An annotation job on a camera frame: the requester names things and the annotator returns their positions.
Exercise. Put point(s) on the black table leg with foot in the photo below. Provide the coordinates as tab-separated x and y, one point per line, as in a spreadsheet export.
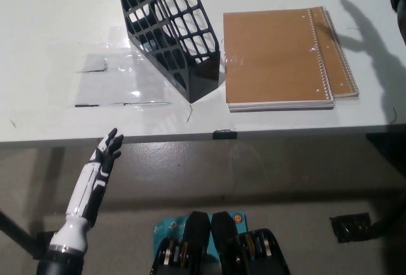
349	228
16	233

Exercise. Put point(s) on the thin black thread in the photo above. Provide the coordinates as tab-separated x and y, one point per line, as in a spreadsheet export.
394	116
189	113

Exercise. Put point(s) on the black mesh book holder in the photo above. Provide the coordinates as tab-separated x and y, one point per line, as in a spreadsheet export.
203	78

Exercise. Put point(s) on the small black edge clip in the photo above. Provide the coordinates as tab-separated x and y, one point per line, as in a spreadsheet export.
224	134

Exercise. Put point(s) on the clear plastic sheet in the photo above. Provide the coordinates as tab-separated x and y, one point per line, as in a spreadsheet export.
133	78

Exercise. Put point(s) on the brown spiral notebook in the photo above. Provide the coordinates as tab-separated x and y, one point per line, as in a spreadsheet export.
269	59
339	65

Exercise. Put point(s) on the grey paper patch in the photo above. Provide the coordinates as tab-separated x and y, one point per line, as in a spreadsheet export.
90	64

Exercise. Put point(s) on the white and black left hand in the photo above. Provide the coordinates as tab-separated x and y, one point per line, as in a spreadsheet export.
87	192

